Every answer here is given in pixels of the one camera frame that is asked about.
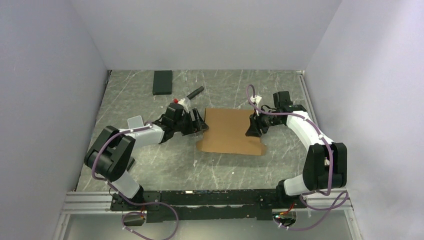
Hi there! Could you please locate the black corrugated hose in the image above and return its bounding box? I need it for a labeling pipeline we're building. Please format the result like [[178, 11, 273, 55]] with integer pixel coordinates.
[[186, 86, 205, 100]]

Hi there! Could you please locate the brown cardboard box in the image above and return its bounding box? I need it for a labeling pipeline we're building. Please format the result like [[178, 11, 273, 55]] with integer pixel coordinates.
[[196, 108, 267, 156]]

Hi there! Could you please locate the clear plastic case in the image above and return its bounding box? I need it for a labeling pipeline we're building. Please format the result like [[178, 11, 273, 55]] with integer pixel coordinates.
[[127, 115, 145, 129]]

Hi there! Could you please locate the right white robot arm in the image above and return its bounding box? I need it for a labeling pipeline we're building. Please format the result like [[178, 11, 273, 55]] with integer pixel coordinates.
[[245, 91, 347, 208]]

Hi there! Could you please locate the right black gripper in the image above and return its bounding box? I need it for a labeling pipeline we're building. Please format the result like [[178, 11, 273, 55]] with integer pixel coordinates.
[[245, 106, 283, 138]]

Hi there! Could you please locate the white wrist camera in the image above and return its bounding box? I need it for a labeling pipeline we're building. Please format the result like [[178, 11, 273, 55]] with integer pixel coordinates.
[[249, 95, 263, 106], [173, 96, 191, 113]]

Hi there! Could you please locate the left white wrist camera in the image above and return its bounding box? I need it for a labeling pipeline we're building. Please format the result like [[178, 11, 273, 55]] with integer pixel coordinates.
[[173, 96, 191, 113]]

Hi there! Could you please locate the black rectangular box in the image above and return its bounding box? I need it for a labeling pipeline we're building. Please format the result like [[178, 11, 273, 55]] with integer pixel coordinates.
[[152, 70, 173, 96]]

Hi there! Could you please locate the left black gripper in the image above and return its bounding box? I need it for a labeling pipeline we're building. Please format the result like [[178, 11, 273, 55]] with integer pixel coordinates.
[[173, 108, 209, 136]]

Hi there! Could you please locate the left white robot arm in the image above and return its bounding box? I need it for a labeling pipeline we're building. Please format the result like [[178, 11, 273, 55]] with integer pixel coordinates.
[[84, 103, 209, 210]]

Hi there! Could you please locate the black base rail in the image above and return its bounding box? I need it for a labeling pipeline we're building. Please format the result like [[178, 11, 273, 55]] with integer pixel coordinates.
[[110, 188, 306, 223]]

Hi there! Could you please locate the black flat block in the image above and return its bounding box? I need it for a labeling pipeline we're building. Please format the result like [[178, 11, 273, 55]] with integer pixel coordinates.
[[126, 157, 136, 171]]

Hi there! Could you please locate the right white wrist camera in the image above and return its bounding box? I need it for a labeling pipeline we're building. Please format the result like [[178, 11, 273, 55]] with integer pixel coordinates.
[[249, 95, 263, 106]]

